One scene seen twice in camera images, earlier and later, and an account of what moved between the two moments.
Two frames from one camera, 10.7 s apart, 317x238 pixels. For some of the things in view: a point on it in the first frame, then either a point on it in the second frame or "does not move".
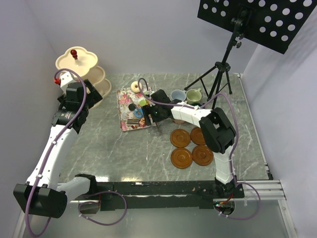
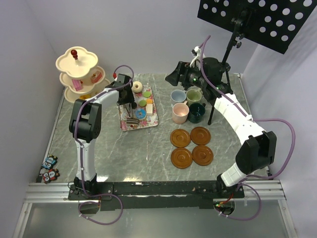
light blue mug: x=178 y=94 does not move
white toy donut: x=136 y=89 does not move
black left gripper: x=92 y=96 to x=130 y=98
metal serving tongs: x=156 y=124 to x=129 y=115
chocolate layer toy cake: x=132 y=121 does not move
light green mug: x=193 y=95 does not move
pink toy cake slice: x=141 y=123 to x=94 y=78
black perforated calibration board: x=273 y=24 does not move
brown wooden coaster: x=197 y=136 does not move
